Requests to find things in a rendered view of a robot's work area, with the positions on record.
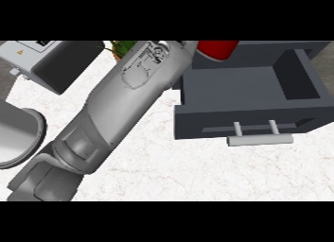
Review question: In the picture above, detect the dark grey open drawer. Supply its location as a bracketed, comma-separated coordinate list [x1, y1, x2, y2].
[179, 48, 334, 112]

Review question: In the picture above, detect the dark grey drawer front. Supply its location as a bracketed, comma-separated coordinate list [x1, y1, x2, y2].
[173, 96, 334, 141]

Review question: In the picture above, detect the red can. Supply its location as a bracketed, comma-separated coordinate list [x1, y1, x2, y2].
[196, 40, 241, 62]

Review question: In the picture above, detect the dark grey cabinet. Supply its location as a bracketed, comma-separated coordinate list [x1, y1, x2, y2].
[191, 40, 333, 71]

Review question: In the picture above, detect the green plant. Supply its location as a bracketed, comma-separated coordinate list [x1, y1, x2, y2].
[104, 40, 139, 61]

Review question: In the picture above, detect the pale grey box appliance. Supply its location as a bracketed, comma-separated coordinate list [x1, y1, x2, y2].
[0, 40, 107, 96]

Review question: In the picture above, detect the grey round container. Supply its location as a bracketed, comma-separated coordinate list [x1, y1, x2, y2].
[0, 93, 49, 170]

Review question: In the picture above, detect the pale grey drawer handle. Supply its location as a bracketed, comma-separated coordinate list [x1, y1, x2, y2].
[227, 120, 296, 147]

